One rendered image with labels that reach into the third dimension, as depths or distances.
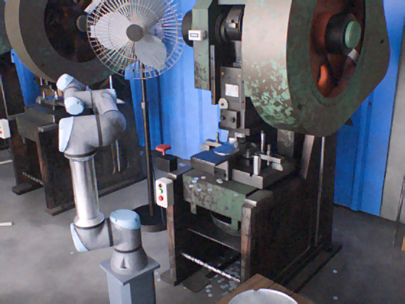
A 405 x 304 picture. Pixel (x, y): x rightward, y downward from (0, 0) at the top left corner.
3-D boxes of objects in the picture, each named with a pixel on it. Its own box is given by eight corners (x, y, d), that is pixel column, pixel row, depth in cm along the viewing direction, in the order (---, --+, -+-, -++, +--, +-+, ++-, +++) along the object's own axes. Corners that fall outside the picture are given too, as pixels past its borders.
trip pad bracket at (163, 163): (171, 194, 227) (169, 158, 220) (158, 189, 233) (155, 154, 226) (178, 190, 231) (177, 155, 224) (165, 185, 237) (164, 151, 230)
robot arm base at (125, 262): (123, 279, 171) (121, 257, 168) (104, 263, 182) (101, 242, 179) (155, 263, 180) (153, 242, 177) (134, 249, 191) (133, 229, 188)
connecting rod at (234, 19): (240, 85, 197) (240, 5, 186) (218, 82, 205) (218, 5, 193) (265, 77, 212) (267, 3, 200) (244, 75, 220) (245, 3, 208)
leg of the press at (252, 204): (257, 333, 204) (261, 151, 173) (236, 322, 211) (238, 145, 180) (341, 248, 268) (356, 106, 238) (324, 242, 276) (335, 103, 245)
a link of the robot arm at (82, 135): (114, 252, 171) (100, 119, 151) (74, 260, 167) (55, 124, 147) (111, 237, 181) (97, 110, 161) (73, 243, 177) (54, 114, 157)
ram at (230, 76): (239, 131, 202) (239, 66, 192) (214, 125, 211) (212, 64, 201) (259, 122, 214) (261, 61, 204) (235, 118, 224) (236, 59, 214)
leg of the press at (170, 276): (174, 287, 237) (165, 128, 206) (160, 279, 244) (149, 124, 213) (267, 221, 302) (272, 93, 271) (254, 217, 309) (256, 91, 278)
